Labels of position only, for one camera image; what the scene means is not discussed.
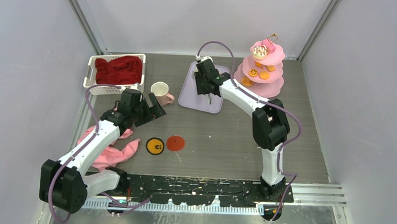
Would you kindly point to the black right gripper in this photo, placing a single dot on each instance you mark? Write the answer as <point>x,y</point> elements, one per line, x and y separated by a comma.
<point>200,90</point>

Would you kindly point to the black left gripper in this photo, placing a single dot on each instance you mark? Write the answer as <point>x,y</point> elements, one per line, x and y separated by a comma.
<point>153,112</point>

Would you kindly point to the pink mug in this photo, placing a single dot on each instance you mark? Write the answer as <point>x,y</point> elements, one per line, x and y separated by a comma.
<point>161,92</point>

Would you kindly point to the orange round bun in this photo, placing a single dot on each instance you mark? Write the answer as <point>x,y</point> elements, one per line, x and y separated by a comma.
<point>246,82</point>

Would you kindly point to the round orange lattice cookie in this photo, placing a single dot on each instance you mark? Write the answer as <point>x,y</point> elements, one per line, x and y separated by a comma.
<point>253,72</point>

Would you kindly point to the orange fish-shaped pastry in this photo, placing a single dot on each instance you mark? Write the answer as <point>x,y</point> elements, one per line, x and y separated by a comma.
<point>259,65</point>

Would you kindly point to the sprinkled donut cake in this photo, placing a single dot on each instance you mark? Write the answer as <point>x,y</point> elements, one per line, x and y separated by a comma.
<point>259,52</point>

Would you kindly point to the orange square biscuit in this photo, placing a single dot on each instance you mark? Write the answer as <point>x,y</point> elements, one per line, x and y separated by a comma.
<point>271,68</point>

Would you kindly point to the pink square cake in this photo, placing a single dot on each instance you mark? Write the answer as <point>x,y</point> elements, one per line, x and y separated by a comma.
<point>269,45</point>

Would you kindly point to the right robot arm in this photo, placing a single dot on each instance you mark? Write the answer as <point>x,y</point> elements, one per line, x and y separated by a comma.
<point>269,122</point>

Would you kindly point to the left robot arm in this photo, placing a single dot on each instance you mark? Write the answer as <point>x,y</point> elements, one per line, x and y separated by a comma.
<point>65,184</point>

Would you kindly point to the lavender serving tray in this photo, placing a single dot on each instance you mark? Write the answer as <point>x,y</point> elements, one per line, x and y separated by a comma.
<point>189,98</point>

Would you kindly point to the black yellow face coaster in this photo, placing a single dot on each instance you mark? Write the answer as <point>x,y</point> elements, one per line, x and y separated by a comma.
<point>155,146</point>

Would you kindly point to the red tomato coaster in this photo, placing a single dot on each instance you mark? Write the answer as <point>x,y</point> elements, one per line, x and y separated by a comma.
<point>175,143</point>

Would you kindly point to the white plastic basket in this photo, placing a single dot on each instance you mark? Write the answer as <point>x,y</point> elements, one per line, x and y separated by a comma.
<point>104,89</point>

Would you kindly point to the dark red towel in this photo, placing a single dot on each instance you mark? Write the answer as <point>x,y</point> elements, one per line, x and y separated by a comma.
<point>119,71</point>

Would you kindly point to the pink three-tier cake stand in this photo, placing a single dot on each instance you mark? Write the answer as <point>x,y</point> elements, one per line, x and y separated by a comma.
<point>272,86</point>

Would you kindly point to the pink cloth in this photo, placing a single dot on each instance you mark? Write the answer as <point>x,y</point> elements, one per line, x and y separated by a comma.
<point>111,156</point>

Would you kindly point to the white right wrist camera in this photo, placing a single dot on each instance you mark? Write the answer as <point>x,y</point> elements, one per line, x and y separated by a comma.
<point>200,58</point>

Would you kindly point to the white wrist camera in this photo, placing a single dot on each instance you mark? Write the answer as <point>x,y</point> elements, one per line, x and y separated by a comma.
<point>200,58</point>
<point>138,87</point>

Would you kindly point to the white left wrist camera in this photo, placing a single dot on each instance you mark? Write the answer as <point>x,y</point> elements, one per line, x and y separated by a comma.
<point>138,87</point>

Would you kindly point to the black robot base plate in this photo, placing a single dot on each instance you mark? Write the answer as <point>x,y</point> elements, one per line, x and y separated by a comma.
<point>197,191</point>

